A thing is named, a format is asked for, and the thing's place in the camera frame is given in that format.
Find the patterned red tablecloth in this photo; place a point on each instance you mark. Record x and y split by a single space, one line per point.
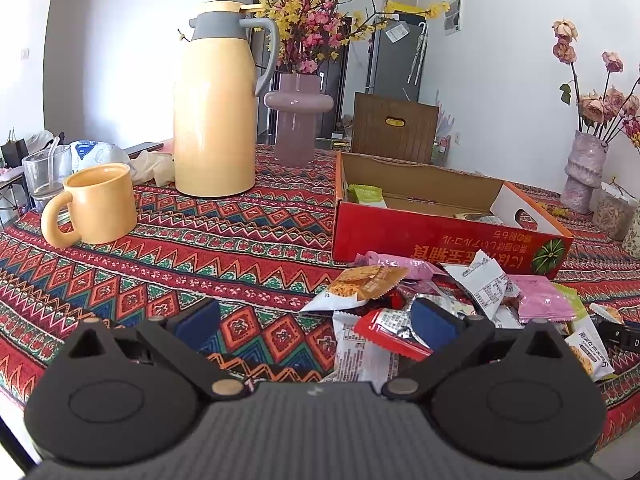
200 260

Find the white wall panel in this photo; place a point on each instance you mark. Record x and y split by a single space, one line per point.
452 17

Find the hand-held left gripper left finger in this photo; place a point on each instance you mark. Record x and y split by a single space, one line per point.
197 322

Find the dark flat board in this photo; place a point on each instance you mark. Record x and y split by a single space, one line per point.
142 148

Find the orange cracker snack packet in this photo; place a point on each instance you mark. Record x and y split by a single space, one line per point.
365 285

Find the black paper bag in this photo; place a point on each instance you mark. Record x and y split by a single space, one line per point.
12 150

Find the yellow ceramic mug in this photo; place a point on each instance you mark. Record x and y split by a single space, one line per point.
100 205

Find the dried pink roses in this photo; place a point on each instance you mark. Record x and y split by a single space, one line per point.
592 107

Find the glass storage jar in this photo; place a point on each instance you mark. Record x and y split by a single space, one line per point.
612 215

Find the red silver snack packet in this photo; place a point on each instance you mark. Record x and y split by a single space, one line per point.
385 330

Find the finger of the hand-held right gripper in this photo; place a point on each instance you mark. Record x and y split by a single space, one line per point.
622 339

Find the yellow thermos jug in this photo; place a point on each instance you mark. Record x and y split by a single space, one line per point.
215 110

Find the pile of snack packets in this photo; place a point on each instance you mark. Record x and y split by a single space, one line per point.
482 280

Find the small floral vase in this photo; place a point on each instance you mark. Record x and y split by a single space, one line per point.
633 240

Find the pink textured vase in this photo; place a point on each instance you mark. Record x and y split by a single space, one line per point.
582 175

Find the green snack packet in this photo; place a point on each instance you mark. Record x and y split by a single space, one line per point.
367 195

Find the white folded umbrella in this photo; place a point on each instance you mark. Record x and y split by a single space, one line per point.
417 55

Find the pink and yellow flower bouquet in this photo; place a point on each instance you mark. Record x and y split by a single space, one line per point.
310 20

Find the clear drinking glass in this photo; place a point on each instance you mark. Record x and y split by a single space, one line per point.
45 175

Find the yellow box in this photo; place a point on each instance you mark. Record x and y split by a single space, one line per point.
405 7

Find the grey refrigerator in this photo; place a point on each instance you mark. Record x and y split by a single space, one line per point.
390 65

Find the white straw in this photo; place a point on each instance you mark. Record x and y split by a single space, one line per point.
53 152

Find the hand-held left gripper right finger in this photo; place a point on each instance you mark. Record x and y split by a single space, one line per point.
435 322

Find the white blue plastic bag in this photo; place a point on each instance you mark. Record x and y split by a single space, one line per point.
95 152

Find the red cardboard box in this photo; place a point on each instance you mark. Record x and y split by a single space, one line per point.
425 240

